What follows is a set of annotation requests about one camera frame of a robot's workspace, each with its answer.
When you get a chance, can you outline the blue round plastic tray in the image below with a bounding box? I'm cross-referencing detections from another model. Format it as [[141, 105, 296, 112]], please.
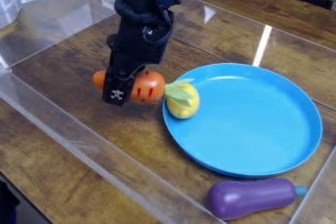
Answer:
[[162, 63, 322, 178]]

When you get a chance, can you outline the purple toy eggplant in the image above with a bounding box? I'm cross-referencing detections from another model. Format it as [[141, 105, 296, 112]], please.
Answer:
[[208, 178, 306, 220]]

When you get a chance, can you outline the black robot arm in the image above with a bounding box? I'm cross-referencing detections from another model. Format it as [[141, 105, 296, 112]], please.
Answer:
[[102, 0, 181, 105]]

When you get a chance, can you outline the orange toy carrot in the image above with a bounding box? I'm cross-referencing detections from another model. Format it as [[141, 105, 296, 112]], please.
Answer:
[[90, 69, 197, 108]]

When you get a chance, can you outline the clear acrylic enclosure wall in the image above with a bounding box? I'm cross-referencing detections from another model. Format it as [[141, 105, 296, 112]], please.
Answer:
[[0, 0, 336, 224]]

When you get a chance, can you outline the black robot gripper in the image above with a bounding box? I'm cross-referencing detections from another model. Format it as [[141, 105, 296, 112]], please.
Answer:
[[102, 0, 173, 106]]

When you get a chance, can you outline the yellow toy lemon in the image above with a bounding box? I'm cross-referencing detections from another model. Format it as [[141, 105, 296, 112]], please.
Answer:
[[165, 83, 200, 119]]

